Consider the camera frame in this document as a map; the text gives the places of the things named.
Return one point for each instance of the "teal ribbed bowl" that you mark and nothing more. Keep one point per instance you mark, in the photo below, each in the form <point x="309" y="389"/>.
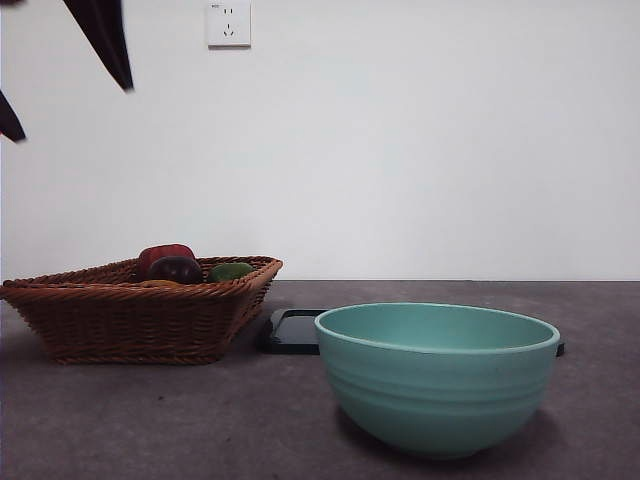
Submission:
<point x="435" y="390"/>

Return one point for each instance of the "red apple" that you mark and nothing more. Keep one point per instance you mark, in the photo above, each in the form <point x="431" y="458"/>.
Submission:
<point x="165" y="251"/>

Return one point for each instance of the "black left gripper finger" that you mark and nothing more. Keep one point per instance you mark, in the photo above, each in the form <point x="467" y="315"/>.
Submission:
<point x="107" y="35"/>
<point x="10" y="122"/>

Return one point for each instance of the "brown kiwi fruit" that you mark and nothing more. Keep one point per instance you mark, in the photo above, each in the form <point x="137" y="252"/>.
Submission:
<point x="160" y="283"/>

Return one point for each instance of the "white wall socket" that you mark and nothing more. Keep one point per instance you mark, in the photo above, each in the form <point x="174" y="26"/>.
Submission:
<point x="230" y="25"/>

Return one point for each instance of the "dark teal rectangular tray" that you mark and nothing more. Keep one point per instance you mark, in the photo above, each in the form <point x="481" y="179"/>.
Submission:
<point x="290" y="335"/>

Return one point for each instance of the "dark purple round fruit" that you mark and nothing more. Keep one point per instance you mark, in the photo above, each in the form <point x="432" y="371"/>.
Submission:
<point x="175" y="270"/>

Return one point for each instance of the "green avocado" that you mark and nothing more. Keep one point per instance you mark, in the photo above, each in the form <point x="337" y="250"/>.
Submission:
<point x="230" y="272"/>

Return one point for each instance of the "brown wicker basket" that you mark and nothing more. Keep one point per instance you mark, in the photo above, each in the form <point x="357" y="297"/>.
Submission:
<point x="125" y="320"/>

